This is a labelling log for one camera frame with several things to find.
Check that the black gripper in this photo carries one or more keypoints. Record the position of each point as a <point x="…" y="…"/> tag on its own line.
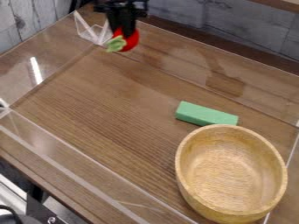
<point x="138" y="6"/>

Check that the black metal stand bracket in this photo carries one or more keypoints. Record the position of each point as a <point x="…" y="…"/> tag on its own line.
<point x="22" y="210"/>

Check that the wooden bowl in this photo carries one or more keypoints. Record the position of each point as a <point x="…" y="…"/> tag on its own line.
<point x="231" y="174"/>

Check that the clear acrylic tray wall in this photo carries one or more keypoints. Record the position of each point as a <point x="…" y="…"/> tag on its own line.
<point x="86" y="118"/>

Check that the green foam block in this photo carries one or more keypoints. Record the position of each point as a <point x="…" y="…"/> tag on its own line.
<point x="199" y="115"/>

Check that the red plush strawberry green leaf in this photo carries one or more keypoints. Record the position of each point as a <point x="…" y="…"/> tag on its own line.
<point x="120" y="43"/>

